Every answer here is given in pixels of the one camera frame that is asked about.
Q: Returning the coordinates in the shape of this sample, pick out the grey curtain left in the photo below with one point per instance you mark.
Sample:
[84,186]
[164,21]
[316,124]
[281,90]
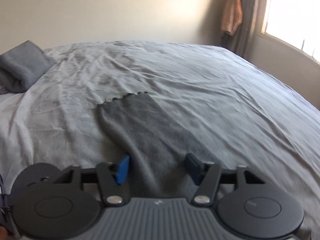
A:
[242,42]

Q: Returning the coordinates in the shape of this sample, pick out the orange hanging garment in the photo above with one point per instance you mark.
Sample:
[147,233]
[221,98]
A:
[231,17]

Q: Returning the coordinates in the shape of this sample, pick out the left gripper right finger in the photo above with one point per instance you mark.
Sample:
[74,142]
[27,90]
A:
[206,176]

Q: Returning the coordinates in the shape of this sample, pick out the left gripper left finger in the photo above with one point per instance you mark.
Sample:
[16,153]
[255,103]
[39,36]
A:
[111,177]

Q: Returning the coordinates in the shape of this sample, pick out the window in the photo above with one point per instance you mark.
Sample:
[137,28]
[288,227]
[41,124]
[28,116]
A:
[295,22]

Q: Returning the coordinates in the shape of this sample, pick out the folded grey blanket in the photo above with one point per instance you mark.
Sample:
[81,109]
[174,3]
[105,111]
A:
[22,66]

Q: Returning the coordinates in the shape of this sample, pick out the light grey bed sheet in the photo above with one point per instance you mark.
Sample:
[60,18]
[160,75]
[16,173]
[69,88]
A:
[230,108]

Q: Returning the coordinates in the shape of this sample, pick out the dark grey sweater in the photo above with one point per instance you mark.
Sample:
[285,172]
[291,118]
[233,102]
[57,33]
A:
[156,143]

